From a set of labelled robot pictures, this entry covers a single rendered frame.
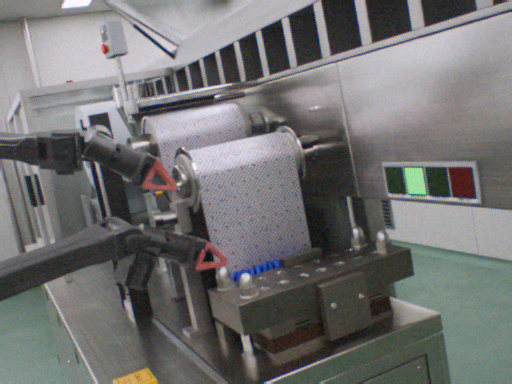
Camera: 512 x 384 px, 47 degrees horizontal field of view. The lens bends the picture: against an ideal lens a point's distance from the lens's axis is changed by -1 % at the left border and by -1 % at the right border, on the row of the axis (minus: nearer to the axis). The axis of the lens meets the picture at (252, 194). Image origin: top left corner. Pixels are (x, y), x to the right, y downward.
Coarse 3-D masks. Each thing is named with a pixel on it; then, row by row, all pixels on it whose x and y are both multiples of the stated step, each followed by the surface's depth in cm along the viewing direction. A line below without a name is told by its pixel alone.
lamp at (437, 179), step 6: (426, 168) 107; (432, 168) 106; (438, 168) 104; (444, 168) 103; (432, 174) 106; (438, 174) 105; (444, 174) 103; (432, 180) 107; (438, 180) 105; (444, 180) 104; (432, 186) 107; (438, 186) 105; (444, 186) 104; (432, 192) 107; (438, 192) 106; (444, 192) 104
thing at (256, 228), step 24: (264, 192) 131; (288, 192) 134; (216, 216) 127; (240, 216) 129; (264, 216) 131; (288, 216) 134; (216, 240) 127; (240, 240) 129; (264, 240) 132; (288, 240) 134; (240, 264) 129
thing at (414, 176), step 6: (408, 168) 112; (414, 168) 110; (420, 168) 109; (408, 174) 112; (414, 174) 111; (420, 174) 109; (408, 180) 113; (414, 180) 111; (420, 180) 110; (408, 186) 113; (414, 186) 111; (420, 186) 110; (408, 192) 113; (414, 192) 112; (420, 192) 110
